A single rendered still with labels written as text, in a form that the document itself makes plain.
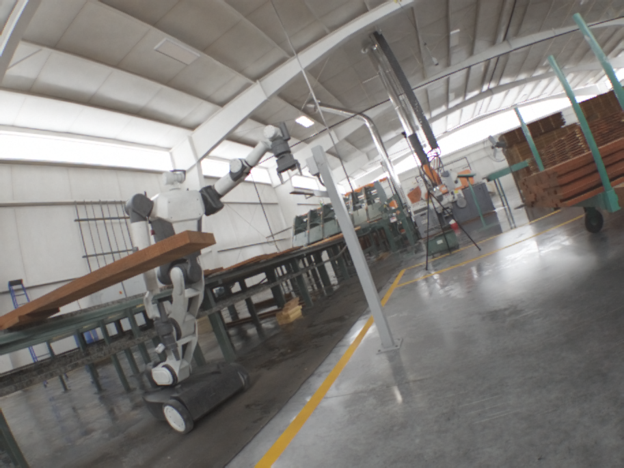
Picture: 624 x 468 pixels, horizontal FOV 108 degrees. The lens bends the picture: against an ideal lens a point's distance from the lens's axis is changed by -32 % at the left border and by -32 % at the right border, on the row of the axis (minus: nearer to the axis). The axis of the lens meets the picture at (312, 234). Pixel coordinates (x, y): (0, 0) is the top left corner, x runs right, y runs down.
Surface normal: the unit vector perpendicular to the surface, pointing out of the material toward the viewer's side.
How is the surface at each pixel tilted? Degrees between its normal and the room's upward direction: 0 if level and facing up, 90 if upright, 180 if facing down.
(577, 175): 90
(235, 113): 90
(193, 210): 101
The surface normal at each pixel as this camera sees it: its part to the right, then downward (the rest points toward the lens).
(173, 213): 0.72, -0.11
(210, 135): -0.37, 0.07
